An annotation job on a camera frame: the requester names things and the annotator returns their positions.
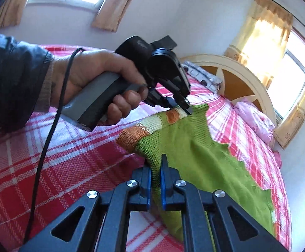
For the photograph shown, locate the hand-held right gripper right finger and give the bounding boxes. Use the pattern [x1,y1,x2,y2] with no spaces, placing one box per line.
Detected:
[160,154,289,252]

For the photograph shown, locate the red plaid bed sheet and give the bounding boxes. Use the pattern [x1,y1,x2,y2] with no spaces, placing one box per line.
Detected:
[0,45,292,252]

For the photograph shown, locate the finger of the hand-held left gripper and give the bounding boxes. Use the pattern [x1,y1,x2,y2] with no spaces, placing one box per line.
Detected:
[172,94,194,116]

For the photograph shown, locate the window beside headboard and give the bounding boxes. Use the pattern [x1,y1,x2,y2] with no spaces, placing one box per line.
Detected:
[266,29,305,120]

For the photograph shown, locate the pink pillow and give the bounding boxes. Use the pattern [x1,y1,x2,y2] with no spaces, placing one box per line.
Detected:
[232,98,282,168]

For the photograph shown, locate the short golden curtain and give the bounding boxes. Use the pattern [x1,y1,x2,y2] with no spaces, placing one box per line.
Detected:
[273,55,305,151]

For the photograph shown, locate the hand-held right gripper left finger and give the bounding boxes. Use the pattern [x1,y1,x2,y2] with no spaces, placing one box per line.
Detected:
[19,167,153,252]

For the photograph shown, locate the person's left forearm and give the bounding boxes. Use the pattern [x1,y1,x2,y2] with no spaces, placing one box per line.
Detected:
[0,35,54,132]

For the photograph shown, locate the long golden curtain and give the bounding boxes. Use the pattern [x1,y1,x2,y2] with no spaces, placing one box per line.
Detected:
[223,0,294,90]

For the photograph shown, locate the green knitted sweater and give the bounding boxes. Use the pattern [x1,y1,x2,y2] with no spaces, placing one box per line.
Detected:
[116,104,277,250]

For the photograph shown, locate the person's left hand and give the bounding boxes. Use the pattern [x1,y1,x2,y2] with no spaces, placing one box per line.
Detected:
[50,49,149,127]

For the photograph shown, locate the grey patterned pillow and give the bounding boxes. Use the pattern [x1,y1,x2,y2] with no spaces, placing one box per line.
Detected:
[182,61,222,92]

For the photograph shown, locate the cream and brown headboard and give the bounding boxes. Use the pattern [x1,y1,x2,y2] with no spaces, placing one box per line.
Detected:
[180,54,277,126]

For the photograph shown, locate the black cable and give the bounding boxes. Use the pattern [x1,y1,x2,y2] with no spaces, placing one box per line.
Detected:
[23,48,86,244]

